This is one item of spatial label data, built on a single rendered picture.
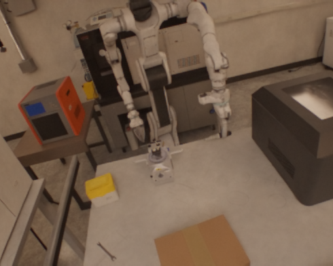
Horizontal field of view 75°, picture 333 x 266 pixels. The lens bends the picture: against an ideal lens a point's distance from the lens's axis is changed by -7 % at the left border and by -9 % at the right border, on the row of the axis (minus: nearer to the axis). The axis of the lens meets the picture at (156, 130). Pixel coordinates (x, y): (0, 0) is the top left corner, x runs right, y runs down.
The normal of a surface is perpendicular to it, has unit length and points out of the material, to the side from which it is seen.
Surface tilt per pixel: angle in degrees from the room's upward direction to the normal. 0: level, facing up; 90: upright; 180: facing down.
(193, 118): 90
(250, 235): 0
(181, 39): 90
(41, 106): 90
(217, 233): 0
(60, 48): 90
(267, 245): 0
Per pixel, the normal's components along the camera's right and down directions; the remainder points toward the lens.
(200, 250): -0.22, -0.81
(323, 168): 0.11, 0.53
